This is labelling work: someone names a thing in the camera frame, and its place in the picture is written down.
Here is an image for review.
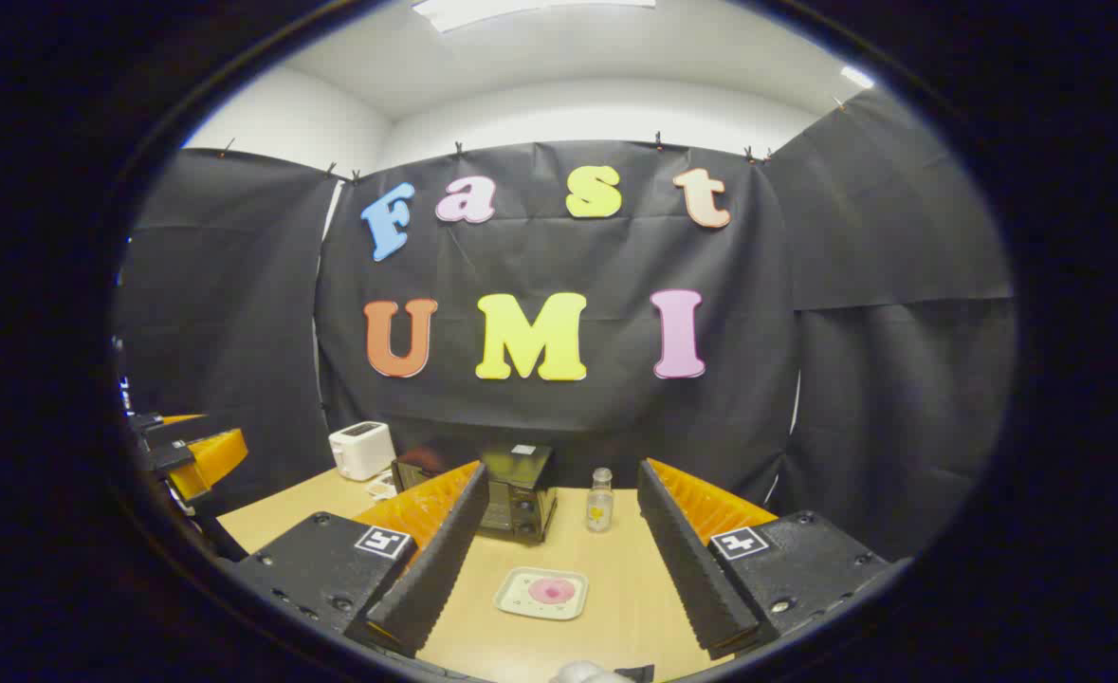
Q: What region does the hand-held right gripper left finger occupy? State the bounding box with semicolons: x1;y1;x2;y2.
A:
227;461;490;658

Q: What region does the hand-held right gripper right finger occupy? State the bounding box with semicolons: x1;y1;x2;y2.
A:
636;459;901;661

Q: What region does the white square plate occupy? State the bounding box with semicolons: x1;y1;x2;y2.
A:
493;566;590;621

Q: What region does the black electric oven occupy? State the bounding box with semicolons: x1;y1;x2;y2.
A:
391;444;559;545

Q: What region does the clear drink bottle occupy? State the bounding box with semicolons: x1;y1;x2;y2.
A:
585;467;615;533

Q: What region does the white toaster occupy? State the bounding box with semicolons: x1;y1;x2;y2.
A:
328;421;396;482

